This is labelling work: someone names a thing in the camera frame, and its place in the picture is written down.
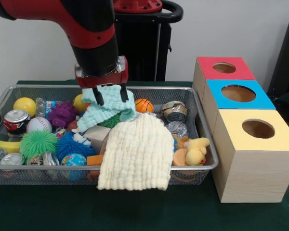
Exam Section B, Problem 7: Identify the wooden box with three holes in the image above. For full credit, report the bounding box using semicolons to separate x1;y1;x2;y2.
192;56;289;204

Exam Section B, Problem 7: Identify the globe print ball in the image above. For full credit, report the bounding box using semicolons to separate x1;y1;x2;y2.
60;153;88;181

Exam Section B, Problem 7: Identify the white baseball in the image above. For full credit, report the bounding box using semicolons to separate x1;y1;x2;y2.
26;116;53;133

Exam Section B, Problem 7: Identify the shallow mesh bin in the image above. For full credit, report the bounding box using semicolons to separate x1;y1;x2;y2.
0;84;220;186

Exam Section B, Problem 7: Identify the cream waffle cloth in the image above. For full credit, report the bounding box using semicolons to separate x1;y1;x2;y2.
96;113;174;191

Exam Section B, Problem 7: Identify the green spiky ball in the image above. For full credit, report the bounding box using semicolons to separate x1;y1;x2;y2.
19;129;58;159

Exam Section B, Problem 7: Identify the mint waffle cloth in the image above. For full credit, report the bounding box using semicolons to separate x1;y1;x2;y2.
77;84;137;133

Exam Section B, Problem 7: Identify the yellow plush duck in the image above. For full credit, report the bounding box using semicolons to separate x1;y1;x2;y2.
185;137;210;166

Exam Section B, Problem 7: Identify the purple knobby ball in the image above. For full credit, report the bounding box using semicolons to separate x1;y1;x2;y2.
47;100;79;128

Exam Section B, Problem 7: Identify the orange basketball toy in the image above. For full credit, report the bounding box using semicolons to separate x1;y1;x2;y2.
134;98;154;113

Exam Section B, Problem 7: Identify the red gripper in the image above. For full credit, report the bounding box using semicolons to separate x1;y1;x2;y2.
74;55;129;106

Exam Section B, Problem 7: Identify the black upright panel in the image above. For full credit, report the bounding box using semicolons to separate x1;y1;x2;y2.
267;15;289;97

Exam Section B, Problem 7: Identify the blue spiky ball with eyes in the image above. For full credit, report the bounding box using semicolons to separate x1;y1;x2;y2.
55;131;97;162

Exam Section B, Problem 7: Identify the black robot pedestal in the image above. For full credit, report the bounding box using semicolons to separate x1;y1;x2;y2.
113;0;184;81

